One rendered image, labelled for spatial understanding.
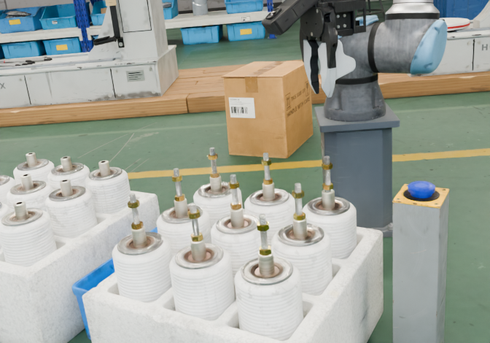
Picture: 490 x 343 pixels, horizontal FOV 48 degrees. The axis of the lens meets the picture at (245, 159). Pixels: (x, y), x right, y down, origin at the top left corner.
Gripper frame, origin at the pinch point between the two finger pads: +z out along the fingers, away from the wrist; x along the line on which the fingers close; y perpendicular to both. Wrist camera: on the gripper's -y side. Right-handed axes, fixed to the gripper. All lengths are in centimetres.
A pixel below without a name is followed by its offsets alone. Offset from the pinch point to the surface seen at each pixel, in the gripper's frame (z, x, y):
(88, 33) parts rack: 26, 482, 29
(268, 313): 25.2, -19.3, -20.8
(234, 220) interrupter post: 20.1, 0.8, -17.1
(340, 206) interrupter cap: 21.1, -2.4, 1.9
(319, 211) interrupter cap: 21.1, -2.2, -2.3
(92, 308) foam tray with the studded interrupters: 30, 4, -42
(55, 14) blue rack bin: 8, 542, 7
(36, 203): 23, 40, -47
